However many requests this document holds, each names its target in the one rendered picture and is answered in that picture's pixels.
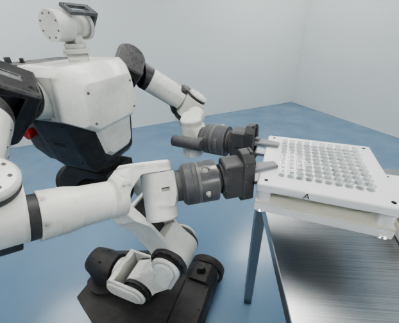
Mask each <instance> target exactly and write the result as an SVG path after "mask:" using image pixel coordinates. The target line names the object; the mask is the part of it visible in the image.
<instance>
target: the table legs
mask: <svg viewBox="0 0 399 323"><path fill-rule="evenodd" d="M263 230H264V221H263V218H262V212H260V211H257V210H255V211H254V217H253V226H252V232H251V242H250V251H249V256H248V266H247V271H246V281H245V287H244V296H243V297H244V303H247V304H251V300H252V296H253V289H254V284H255V277H256V273H257V265H258V261H259V254H260V246H261V242H262V235H263Z"/></svg>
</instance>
